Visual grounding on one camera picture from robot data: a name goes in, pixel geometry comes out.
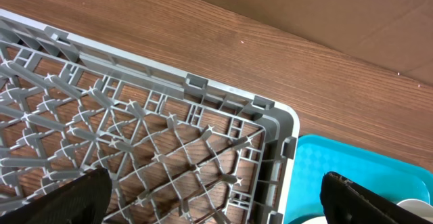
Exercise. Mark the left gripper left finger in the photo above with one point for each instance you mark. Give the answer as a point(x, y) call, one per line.
point(84, 200)

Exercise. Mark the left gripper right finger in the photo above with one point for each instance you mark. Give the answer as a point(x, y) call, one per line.
point(347, 202)

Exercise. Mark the grey round bowl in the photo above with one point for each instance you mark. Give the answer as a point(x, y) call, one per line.
point(417, 207)

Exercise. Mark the large white dirty plate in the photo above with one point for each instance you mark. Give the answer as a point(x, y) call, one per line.
point(316, 220)

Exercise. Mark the teal plastic serving tray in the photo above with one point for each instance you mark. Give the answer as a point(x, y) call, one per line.
point(315, 156)

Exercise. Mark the grey plastic dish rack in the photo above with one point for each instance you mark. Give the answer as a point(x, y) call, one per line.
point(179, 148)

